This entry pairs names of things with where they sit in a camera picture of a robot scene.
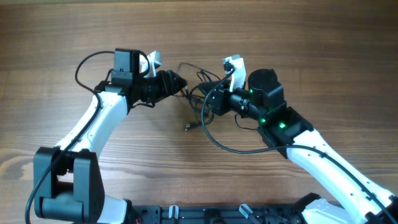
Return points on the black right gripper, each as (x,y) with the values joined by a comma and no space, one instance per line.
(219,99)

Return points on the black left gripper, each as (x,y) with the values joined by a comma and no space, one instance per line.
(166,85)

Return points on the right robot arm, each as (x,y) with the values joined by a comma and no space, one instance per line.
(283,129)

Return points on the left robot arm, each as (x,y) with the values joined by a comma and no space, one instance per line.
(68,185)

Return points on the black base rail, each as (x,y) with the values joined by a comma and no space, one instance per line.
(269,214)

